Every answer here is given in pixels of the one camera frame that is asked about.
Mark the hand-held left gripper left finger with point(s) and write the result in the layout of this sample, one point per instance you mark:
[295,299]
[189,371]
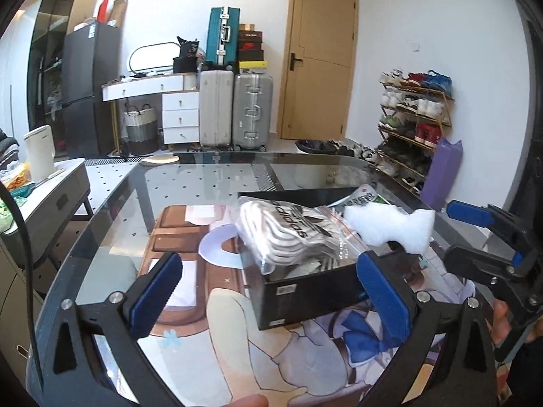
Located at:
[157,296]

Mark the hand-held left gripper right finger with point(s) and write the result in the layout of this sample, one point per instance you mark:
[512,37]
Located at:
[384,296]

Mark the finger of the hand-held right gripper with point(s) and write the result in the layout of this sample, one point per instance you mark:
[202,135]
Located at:
[468,214]
[471,260]

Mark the black cardboard box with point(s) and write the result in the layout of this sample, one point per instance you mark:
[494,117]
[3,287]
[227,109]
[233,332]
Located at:
[314,296]

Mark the white foam sheet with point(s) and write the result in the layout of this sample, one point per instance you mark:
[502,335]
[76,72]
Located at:
[390,227]

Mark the black-printed bag of white laces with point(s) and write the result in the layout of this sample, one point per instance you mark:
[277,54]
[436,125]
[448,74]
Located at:
[288,233]

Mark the person's right hand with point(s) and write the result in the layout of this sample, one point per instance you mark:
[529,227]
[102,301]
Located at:
[502,322]

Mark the person's left hand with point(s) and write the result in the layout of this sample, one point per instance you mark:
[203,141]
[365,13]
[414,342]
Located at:
[248,401]

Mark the purple bag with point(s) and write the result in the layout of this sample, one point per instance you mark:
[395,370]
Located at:
[441,174]

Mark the printed desk mat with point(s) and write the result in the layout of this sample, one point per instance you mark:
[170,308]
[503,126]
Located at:
[220,326]

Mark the shoe rack with shoes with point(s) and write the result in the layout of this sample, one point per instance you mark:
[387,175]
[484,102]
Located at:
[413,131]

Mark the round white stool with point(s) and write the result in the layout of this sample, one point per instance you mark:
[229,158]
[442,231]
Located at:
[160,159]

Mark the grey side cabinet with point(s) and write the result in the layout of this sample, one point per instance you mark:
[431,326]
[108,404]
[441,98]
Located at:
[51,207]

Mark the row of shoes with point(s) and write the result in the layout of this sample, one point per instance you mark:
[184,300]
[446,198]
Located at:
[335,150]

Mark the grey laundry basket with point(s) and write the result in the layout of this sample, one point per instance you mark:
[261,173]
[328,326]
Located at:
[141,133]

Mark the white kettle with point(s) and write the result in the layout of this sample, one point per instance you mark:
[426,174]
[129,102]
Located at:
[40,154]

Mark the white dressing desk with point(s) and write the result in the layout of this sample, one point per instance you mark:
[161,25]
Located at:
[180,110]

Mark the white suitcase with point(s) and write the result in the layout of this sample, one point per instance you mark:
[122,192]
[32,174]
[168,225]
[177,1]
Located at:
[216,108]

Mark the silver suitcase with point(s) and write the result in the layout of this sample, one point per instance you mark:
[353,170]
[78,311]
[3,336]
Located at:
[252,112]

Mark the black refrigerator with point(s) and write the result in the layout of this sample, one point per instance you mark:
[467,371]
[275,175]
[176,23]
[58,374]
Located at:
[91,93]

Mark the wooden door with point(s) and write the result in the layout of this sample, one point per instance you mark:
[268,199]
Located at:
[318,59]

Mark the oval mirror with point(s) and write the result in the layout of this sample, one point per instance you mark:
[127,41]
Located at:
[152,57]

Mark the black bag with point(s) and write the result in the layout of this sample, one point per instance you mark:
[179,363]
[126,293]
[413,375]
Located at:
[185,57]

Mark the stack of shoe boxes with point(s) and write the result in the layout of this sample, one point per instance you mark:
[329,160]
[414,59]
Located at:
[252,46]

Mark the dark glass cabinet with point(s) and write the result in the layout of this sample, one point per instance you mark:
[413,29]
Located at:
[49,51]

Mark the teal suitcase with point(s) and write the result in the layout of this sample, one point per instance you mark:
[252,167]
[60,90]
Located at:
[222,36]

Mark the brown cardboard piece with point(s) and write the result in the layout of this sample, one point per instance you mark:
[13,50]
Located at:
[117,12]

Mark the red bag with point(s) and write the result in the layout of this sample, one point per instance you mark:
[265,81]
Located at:
[103,10]

